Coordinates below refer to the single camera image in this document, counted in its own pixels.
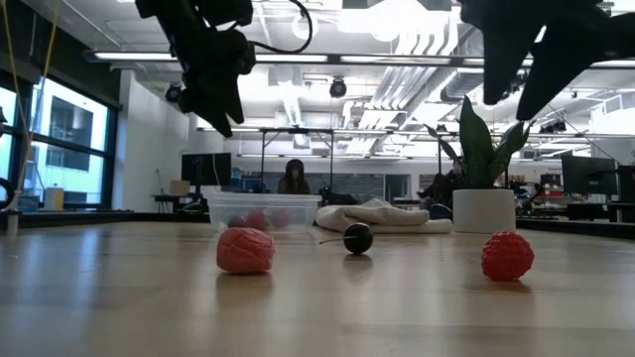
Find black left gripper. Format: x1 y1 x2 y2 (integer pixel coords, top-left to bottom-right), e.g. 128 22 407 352
172 27 258 140

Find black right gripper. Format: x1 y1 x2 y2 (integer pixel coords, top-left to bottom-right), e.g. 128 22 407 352
457 0 635 122

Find clear plastic tupperware container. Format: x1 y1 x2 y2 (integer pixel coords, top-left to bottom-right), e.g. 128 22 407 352
204 191 323 235

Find black monitor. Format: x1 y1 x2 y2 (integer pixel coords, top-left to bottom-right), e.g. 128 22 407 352
180 152 233 189
561 154 619 197

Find black metal stand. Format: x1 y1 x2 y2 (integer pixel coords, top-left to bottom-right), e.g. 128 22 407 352
257 127 336 193

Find long ceiling light strip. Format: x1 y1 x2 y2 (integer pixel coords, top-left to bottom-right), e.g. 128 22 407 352
92 51 329 64

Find green artificial plant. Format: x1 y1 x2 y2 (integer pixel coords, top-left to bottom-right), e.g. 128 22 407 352
423 94 533 191

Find person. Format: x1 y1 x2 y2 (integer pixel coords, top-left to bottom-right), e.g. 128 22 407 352
276 158 313 196
417 166 466 208

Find pink raspberry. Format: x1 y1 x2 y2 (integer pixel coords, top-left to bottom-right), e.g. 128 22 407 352
215 226 277 276

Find white plant pot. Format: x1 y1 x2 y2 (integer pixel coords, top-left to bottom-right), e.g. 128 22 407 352
451 187 518 235

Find large window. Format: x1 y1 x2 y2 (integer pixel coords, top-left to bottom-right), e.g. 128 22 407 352
0 72 121 211

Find red raspberry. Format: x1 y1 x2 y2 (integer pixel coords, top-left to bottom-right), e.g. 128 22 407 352
480 230 536 283

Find dark cherry with stem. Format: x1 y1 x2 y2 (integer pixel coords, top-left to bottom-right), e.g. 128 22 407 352
317 222 375 256

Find white folded towel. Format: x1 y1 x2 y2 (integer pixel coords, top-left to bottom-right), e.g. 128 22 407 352
315 197 454 236

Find white bucket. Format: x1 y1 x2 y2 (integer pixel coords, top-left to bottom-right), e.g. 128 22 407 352
44 184 65 212

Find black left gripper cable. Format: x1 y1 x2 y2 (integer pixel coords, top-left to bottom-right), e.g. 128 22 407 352
246 0 316 56

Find yellow cable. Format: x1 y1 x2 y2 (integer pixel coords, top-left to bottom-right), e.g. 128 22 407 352
0 0 62 199

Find white post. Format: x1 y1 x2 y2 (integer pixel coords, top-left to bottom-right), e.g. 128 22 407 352
5 189 22 238

